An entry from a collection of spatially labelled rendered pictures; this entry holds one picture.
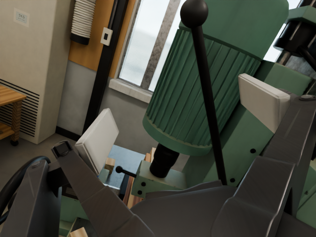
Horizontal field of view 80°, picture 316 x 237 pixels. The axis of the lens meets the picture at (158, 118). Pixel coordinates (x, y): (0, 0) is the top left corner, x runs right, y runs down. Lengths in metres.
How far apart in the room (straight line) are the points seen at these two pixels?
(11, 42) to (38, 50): 0.24
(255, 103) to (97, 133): 0.13
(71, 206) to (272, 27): 0.58
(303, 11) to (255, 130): 0.22
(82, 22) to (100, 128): 1.67
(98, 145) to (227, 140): 0.30
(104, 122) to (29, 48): 1.80
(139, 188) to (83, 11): 1.54
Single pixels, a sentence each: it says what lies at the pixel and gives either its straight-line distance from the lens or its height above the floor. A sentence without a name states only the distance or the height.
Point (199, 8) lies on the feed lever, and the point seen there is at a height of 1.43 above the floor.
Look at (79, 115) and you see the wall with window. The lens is 2.23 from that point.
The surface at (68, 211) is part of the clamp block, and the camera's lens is 0.60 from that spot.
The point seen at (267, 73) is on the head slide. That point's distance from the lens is 0.39.
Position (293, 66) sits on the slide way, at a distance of 0.50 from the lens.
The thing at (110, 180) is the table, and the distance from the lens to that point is 0.71.
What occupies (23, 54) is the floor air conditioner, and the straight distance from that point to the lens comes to 2.01.
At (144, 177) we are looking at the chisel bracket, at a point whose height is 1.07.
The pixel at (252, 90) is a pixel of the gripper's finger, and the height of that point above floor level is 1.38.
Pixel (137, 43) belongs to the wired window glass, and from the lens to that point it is 1.91.
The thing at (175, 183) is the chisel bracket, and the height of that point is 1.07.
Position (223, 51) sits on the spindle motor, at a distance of 0.34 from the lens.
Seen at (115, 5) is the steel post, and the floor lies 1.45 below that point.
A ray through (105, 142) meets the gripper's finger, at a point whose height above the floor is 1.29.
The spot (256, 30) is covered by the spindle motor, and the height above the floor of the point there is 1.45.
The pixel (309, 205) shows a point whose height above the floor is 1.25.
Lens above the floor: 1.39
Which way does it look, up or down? 23 degrees down
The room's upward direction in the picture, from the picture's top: 22 degrees clockwise
